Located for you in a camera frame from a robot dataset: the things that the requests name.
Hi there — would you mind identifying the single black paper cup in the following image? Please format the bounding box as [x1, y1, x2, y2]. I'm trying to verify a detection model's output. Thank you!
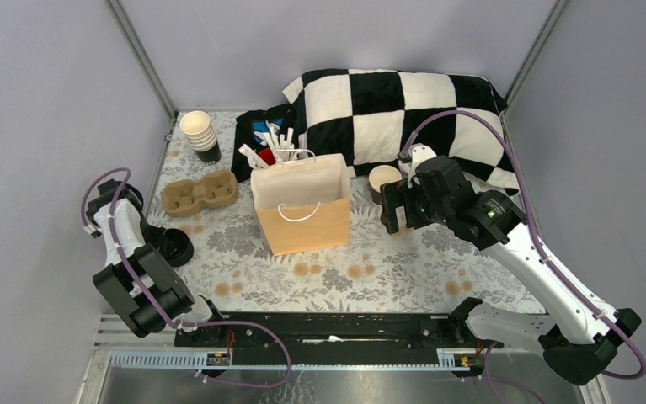
[368, 165, 402, 205]

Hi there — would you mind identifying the white brown paper bag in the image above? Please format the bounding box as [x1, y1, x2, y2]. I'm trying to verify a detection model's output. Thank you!
[250, 153, 351, 256]

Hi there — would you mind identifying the stack of paper cups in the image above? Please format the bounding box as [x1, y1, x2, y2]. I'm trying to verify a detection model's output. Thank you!
[179, 111, 222, 165]

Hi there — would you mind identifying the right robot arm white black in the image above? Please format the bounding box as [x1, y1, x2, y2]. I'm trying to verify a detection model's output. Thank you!
[379, 145, 642, 385]

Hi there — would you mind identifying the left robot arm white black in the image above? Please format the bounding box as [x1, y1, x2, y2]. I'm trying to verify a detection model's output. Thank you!
[84, 179, 227, 346]

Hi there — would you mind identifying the black white checkered blanket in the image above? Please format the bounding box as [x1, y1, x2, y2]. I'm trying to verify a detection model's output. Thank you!
[282, 69, 519, 195]

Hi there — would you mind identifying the red cup holder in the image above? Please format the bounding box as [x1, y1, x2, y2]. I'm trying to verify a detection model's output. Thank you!
[258, 147, 277, 166]

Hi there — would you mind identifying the black blue printed cloth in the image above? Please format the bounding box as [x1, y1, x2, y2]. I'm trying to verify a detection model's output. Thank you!
[230, 104, 296, 183]

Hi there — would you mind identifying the floral patterned table mat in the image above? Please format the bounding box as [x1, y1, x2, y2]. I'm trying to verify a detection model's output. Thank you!
[147, 130, 542, 313]

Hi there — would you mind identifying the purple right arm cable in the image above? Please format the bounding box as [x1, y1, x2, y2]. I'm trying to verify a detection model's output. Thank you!
[399, 109, 646, 381]

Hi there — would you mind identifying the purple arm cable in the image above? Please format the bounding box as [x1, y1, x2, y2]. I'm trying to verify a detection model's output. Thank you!
[399, 109, 646, 381]
[80, 167, 293, 391]

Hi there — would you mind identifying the right aluminium frame post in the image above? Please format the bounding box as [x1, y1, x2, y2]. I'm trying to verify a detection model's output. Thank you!
[505, 0, 573, 107]

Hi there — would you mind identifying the aluminium frame post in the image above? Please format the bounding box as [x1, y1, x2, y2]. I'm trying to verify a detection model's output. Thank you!
[104, 0, 178, 121]
[505, 0, 573, 107]

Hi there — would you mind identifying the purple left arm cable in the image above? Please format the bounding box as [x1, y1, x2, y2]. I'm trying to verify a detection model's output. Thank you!
[80, 167, 293, 391]

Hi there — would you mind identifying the left aluminium frame post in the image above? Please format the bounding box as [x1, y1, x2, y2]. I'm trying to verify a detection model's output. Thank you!
[104, 0, 178, 121]

